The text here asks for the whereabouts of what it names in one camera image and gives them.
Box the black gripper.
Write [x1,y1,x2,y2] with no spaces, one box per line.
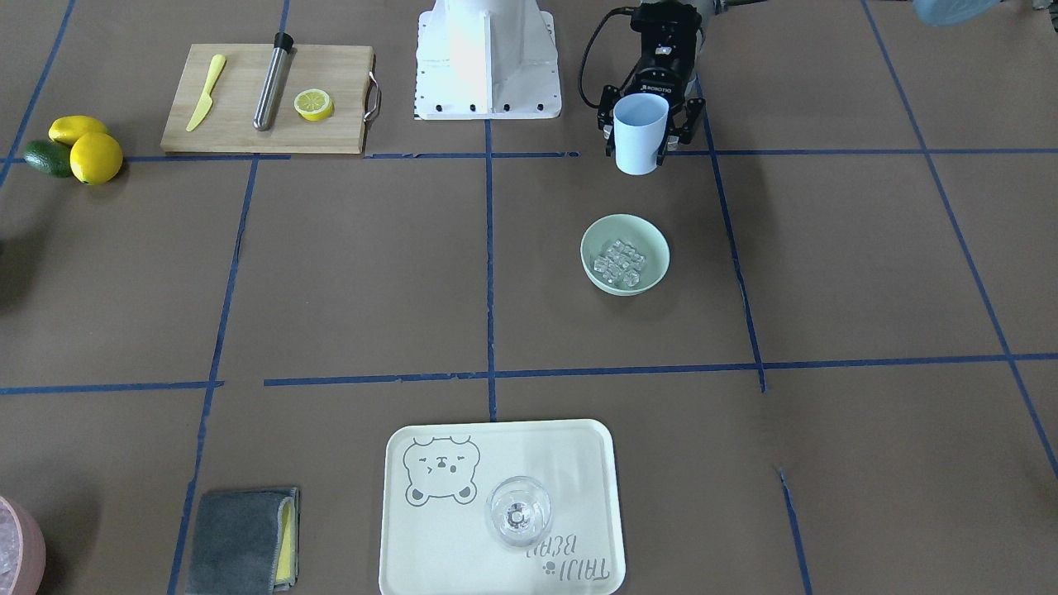
[597,1,706,159]

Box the light blue plastic cup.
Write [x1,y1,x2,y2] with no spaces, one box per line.
[612,92,669,176]

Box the green ceramic bowl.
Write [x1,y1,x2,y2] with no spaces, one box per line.
[579,213,671,298]

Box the pink bowl with ice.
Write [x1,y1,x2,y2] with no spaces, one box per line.
[1,497,45,594]

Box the wooden cutting board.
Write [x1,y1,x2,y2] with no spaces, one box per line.
[160,43,383,156]

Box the half lemon slice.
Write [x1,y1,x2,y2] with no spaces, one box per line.
[293,89,334,121]

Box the clear wine glass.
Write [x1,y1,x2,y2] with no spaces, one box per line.
[486,475,553,549]

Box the yellow plastic knife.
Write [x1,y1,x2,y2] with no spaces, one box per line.
[185,54,227,132]

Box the cream bear tray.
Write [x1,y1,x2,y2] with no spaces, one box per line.
[379,419,627,594]

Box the yellow lemon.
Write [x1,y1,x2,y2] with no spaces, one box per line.
[69,132,124,185]
[48,114,109,147]

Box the green lime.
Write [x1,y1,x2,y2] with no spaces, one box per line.
[23,140,74,179]

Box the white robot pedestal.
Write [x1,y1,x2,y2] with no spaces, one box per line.
[413,1,563,121]

